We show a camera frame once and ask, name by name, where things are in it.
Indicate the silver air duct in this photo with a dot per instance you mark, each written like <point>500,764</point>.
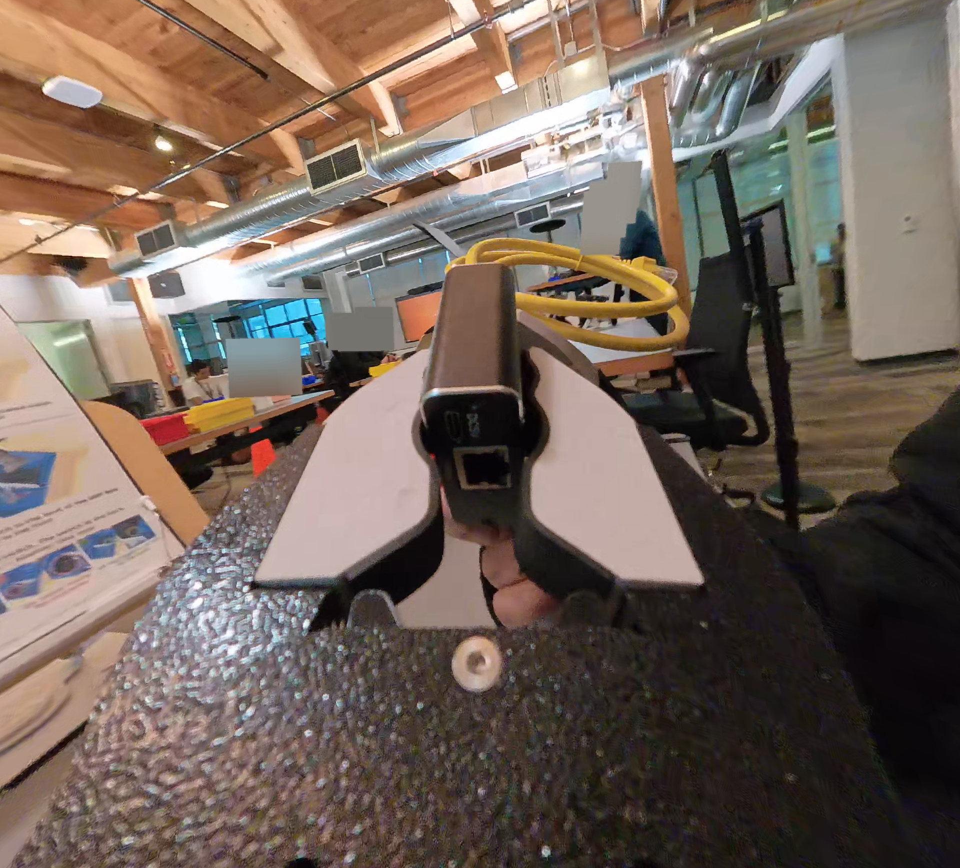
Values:
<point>420,223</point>
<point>450,140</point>

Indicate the white ceiling access point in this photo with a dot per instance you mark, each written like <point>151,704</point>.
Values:
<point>71,92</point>

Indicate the person's right hand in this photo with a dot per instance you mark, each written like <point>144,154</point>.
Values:
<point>510,583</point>

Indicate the black monitor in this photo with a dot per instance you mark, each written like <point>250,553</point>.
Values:
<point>776,245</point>

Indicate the white duct vent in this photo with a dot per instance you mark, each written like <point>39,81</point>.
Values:
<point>336,165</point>

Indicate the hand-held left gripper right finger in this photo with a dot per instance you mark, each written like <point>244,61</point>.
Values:
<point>600,493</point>

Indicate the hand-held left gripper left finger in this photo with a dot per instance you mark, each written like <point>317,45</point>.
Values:
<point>352,478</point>

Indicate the orange screen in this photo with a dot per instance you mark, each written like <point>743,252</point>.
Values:
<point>416,317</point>

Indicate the red storage bins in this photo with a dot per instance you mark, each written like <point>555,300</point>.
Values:
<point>165,427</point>

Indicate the black office chair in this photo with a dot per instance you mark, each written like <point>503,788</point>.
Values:
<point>720,328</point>

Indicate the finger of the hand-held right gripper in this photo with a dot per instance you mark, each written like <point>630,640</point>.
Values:
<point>559,347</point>

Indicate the instruction poster board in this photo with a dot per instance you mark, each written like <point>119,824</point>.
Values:
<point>45,470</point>

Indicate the yellow storage bins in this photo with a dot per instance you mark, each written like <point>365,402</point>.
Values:
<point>217,412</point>

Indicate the black ethernet splitter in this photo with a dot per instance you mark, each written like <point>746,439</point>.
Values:
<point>472,335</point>

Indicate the black stand pole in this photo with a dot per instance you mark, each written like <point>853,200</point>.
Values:
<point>780,418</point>

